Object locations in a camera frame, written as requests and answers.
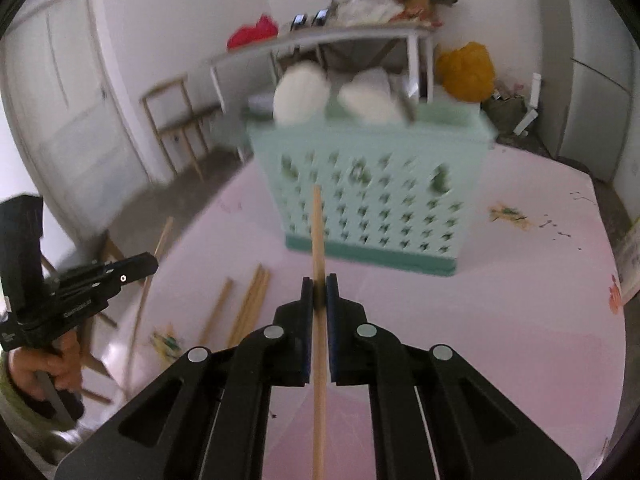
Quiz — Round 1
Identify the wooden chair black seat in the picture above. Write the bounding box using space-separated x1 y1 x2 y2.
139 73 222 181

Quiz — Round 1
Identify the wooden chopstick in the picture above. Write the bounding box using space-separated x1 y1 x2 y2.
311 184 328 480
198 278 234 346
227 263 264 348
239 268 271 343
121 216 177 401

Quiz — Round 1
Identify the green sleeve forearm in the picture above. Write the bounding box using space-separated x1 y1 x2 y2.
1 352 77 465

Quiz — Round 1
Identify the white rice paddle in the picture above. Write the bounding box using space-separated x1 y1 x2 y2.
337 68 406 125

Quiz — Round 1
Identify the yellow plastic bag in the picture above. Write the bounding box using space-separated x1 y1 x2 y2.
435 41 496 103

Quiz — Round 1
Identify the white plastic bag on table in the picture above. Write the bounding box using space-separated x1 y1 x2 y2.
335 0 405 27

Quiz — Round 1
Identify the mint green utensil holder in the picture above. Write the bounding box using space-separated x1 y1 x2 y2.
247 103 497 276

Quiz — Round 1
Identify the person left hand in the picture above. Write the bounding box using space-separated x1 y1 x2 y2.
8 330 82 401

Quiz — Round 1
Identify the large steel spoon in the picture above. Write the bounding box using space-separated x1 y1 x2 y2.
398 74 420 122

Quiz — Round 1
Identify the pink printed tablecloth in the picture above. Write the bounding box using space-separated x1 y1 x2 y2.
102 148 626 476

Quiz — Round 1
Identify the white plastic ladle spoon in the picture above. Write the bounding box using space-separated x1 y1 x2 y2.
272 61 331 126

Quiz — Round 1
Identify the white door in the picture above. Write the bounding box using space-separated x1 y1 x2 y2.
1 0 149 240

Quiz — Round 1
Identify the white side table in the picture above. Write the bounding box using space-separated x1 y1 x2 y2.
207 22 436 162

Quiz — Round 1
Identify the red plastic bag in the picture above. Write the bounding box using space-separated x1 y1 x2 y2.
227 14 279 51

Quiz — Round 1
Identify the silver refrigerator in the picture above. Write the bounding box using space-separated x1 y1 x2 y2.
537 0 634 182

